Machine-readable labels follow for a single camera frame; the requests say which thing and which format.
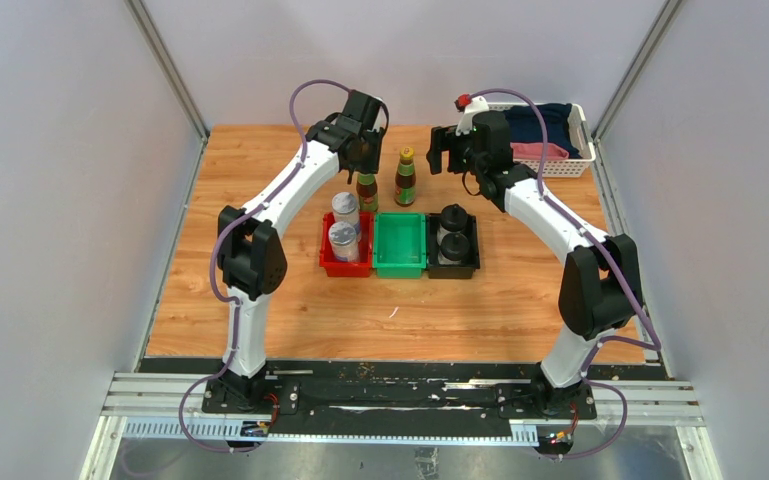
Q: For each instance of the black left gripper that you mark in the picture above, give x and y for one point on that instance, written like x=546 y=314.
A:
x=371 y=164

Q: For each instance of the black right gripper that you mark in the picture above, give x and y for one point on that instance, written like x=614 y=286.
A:
x=445 y=139

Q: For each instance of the sauce bottle yellow cap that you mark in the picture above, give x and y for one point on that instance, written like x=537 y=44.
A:
x=405 y=179
x=367 y=192

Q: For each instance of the silver lid jar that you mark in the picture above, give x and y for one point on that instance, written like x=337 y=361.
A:
x=343 y=239
x=345 y=208

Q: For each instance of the black cap shaker bottle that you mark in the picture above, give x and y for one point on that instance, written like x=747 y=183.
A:
x=452 y=219

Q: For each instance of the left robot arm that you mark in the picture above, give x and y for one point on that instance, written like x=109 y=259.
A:
x=248 y=258

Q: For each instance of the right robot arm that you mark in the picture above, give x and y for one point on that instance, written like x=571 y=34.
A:
x=600 y=288

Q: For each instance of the navy blue cloth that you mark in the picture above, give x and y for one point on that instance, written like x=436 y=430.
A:
x=527 y=136

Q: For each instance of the green plastic bin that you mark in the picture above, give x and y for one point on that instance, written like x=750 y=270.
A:
x=399 y=250

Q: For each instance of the red plastic bin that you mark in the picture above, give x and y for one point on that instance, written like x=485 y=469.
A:
x=337 y=268

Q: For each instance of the white plastic basket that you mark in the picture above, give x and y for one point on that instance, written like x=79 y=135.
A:
x=580 y=135

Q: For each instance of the black plastic bin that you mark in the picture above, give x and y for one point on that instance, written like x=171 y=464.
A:
x=466 y=268

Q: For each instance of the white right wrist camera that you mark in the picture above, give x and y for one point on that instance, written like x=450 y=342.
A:
x=469 y=106

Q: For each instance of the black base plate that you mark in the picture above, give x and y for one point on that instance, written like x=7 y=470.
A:
x=401 y=399

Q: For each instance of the aluminium frame rail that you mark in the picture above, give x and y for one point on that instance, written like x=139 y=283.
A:
x=648 y=426

